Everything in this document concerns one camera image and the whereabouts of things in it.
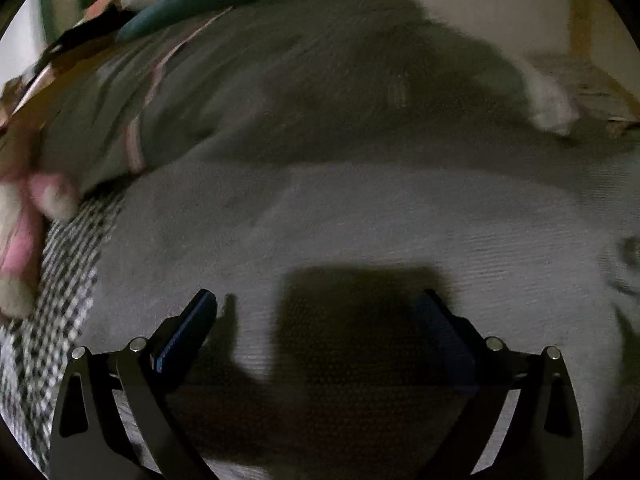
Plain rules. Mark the brown cardboard box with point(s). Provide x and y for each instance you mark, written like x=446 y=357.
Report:
x=65 y=45

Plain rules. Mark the black white checkered bedsheet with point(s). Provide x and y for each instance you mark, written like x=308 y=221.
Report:
x=55 y=310

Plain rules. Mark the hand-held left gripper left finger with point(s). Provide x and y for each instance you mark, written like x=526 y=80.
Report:
x=192 y=322

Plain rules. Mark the grey striped cloth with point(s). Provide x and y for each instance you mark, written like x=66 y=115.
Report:
x=100 y=110

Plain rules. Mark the wooden frame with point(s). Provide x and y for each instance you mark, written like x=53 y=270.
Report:
x=582 y=15

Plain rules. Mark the grey knitted sweater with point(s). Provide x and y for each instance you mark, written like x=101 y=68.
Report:
x=380 y=220

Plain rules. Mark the pink white plush toy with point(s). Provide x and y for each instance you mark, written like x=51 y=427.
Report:
x=17 y=250

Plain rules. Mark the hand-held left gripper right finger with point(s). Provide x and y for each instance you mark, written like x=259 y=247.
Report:
x=440 y=325

